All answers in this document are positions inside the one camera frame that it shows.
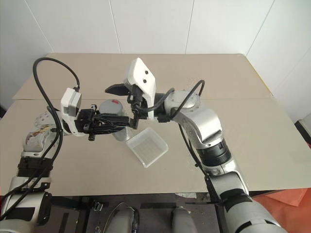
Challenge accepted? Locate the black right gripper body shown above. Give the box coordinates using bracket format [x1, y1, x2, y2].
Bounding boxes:
[125, 83, 148, 120]

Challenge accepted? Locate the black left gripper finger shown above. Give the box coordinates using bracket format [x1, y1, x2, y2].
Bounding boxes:
[97, 113, 134, 125]
[95, 124, 127, 135]

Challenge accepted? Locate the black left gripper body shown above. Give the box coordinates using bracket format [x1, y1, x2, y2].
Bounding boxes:
[74, 104, 99, 142]

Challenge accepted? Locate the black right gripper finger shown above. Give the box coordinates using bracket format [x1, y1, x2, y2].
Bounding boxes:
[104, 83, 129, 96]
[129, 108, 141, 130]

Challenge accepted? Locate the grey jar lid red mark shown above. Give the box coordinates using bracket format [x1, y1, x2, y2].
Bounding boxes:
[99, 99, 126, 117]

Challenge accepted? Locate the translucent grey jar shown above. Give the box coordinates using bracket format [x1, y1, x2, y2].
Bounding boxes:
[110, 116, 129, 142]

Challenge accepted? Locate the clear plastic box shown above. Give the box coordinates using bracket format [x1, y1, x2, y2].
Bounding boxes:
[125, 127, 169, 168]

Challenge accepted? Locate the grey rounded shape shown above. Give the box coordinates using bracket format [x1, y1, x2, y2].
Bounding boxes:
[170, 205, 198, 233]
[108, 202, 141, 233]

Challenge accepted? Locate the orange plastic sheet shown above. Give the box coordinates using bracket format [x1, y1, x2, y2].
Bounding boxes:
[251, 186, 311, 233]

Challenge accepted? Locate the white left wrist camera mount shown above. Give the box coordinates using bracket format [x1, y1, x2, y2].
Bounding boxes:
[60, 88, 85, 138]

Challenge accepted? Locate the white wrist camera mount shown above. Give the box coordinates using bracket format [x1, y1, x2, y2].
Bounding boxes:
[123, 57, 156, 121]
[60, 88, 85, 138]

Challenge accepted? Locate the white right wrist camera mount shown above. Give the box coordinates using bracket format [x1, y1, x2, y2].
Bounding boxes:
[123, 57, 156, 121]

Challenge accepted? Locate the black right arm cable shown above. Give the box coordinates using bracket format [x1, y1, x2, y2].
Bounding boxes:
[127, 79, 228, 207]

